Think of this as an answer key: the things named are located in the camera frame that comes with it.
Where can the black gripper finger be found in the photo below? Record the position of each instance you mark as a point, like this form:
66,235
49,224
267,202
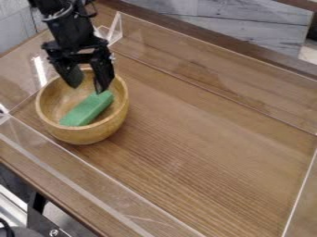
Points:
103,72
69,72

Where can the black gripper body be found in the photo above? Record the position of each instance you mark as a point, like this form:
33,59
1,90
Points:
76,53

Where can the green rectangular block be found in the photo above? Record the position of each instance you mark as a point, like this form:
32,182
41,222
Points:
87,110

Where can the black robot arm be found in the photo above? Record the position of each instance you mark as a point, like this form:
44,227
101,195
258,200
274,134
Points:
66,19

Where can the brown wooden bowl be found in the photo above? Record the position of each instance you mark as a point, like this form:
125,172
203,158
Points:
57,98

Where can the black table leg bracket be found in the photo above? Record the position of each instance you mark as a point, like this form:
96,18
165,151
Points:
36,221

